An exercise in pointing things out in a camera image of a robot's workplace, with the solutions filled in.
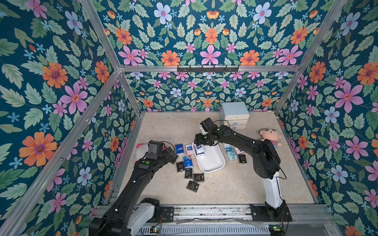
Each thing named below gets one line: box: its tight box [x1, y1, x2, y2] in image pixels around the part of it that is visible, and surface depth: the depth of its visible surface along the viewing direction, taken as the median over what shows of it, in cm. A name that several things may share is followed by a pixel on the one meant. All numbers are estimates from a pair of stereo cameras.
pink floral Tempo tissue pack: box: [185, 144, 193, 156], surface depth 97 cm
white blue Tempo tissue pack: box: [195, 144, 205, 157], surface depth 94 cm
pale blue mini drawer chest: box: [220, 101, 250, 130], surface depth 102 cm
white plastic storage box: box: [191, 142, 226, 174], surface depth 95 cm
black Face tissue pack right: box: [193, 173, 205, 183], surface depth 86 cm
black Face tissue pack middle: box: [184, 168, 193, 179], surface depth 88 cm
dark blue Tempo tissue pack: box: [175, 143, 185, 155], surface depth 97 cm
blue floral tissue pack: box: [183, 155, 194, 169], surface depth 92 cm
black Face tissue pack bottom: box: [186, 180, 200, 193], surface depth 83 cm
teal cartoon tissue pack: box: [225, 148, 238, 161], surface depth 95 cm
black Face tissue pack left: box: [176, 161, 186, 173], surface depth 90 cm
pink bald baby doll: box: [259, 128, 283, 149], surface depth 100 cm
